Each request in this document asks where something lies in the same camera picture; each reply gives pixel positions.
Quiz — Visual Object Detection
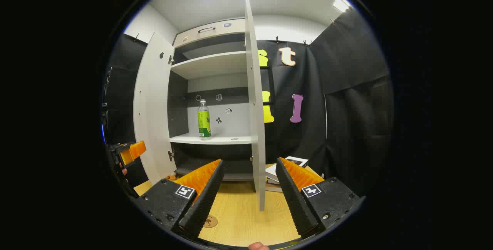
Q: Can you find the white photo cover book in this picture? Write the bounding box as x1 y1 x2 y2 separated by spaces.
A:
266 156 309 182

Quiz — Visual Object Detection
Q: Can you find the grey book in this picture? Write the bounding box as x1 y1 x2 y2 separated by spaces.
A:
266 179 284 193

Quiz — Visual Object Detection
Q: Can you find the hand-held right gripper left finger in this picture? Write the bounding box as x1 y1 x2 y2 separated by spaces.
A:
135 159 225 239

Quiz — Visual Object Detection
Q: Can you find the black backdrop cloth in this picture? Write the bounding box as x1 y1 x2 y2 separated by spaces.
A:
104 5 393 196

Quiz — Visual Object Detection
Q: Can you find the grey cabinet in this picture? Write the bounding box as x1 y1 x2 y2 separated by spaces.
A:
168 18 257 183

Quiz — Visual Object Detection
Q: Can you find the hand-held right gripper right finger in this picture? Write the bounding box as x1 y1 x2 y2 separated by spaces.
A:
275 157 364 240

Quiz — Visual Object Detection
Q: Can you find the green tea bottle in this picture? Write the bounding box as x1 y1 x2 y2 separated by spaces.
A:
198 99 211 141

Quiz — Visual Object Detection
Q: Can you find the grey cabinet door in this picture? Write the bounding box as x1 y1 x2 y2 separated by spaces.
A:
244 0 276 212
133 31 178 184

